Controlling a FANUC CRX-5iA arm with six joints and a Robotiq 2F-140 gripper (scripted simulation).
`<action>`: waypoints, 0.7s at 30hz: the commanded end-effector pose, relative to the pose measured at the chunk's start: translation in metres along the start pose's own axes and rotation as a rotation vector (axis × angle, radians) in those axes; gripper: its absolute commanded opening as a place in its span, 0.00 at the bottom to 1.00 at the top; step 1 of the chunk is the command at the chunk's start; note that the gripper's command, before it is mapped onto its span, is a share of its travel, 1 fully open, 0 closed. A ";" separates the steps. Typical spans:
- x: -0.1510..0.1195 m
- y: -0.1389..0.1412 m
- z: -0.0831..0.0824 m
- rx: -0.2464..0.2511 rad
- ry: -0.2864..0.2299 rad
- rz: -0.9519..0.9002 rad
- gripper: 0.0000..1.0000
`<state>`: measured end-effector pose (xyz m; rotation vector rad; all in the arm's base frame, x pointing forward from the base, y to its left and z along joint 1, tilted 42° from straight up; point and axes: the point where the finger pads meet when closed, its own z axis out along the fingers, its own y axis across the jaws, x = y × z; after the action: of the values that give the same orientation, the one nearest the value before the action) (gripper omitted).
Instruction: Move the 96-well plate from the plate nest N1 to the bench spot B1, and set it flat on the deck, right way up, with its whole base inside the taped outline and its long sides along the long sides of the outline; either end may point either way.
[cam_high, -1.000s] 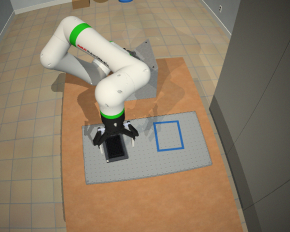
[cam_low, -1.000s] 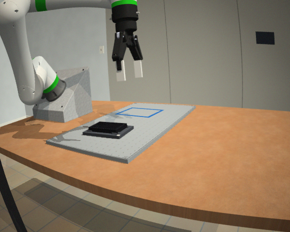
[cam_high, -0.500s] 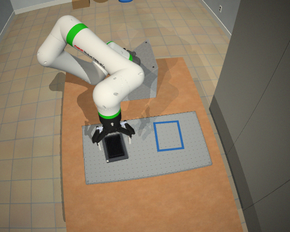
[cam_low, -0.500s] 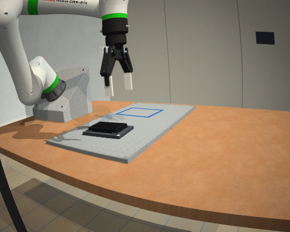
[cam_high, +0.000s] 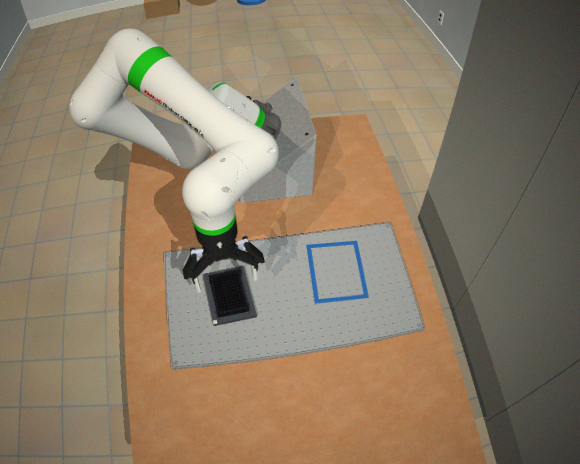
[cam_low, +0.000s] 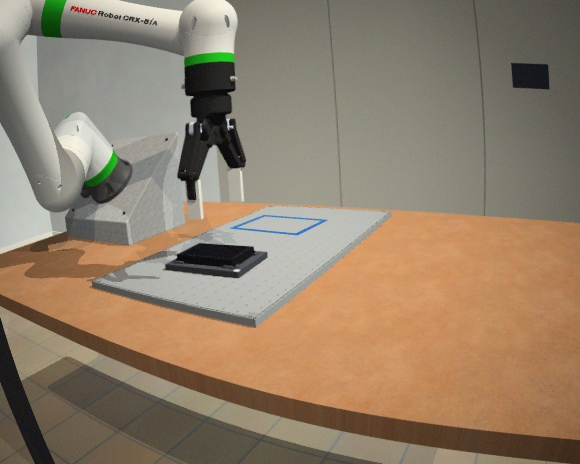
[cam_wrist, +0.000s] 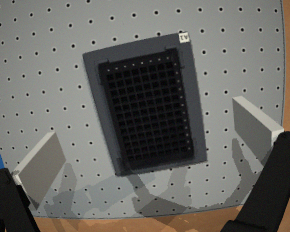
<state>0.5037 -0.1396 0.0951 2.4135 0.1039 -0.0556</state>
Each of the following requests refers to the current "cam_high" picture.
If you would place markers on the blue tape outline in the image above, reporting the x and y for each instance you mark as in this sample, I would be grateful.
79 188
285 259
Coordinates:
313 278

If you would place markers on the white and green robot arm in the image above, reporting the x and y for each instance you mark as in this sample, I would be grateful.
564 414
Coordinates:
245 153

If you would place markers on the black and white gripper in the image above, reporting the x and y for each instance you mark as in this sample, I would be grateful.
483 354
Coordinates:
193 269

